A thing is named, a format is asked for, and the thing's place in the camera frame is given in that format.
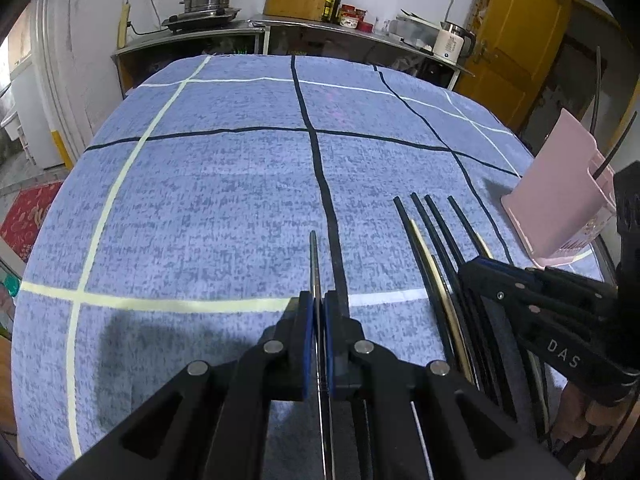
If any grey lidded box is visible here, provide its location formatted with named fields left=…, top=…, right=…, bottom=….
left=389, top=10, right=436, bottom=47

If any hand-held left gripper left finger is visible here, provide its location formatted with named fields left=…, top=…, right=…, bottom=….
left=57, top=291, right=318, bottom=480

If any white electric kettle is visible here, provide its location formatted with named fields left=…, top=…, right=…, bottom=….
left=432, top=21, right=477, bottom=64

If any pink utensil holder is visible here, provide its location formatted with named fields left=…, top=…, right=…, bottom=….
left=501, top=108, right=618, bottom=270

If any person's right hand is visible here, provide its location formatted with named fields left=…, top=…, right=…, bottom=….
left=552, top=382, right=640, bottom=467

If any black induction cooker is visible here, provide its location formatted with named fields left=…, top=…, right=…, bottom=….
left=161, top=6, right=242, bottom=32

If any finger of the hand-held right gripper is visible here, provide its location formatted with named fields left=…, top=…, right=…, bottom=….
left=458, top=265, right=640, bottom=407
left=470, top=257, right=620, bottom=312

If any yellow wooden door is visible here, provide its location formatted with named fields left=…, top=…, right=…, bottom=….
left=456, top=0, right=573, bottom=128

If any yellow power strip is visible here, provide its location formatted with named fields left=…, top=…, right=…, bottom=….
left=117, top=2, right=132, bottom=51

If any low steel table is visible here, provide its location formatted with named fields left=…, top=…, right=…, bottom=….
left=111, top=27, right=266, bottom=103

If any red patterned rug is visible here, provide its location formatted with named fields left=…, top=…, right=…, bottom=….
left=0, top=180, right=64, bottom=262

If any yellow door frame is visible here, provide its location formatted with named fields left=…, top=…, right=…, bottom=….
left=520, top=0, right=623, bottom=136

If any white cabinet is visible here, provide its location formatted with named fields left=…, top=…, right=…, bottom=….
left=0, top=67, right=61, bottom=171

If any blue checked tablecloth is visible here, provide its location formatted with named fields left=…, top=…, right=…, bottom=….
left=11, top=54, right=608, bottom=480

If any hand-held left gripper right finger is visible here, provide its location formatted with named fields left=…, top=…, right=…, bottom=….
left=323, top=290, right=576, bottom=480

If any steel shelf table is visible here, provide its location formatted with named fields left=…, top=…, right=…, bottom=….
left=248, top=14, right=473, bottom=92

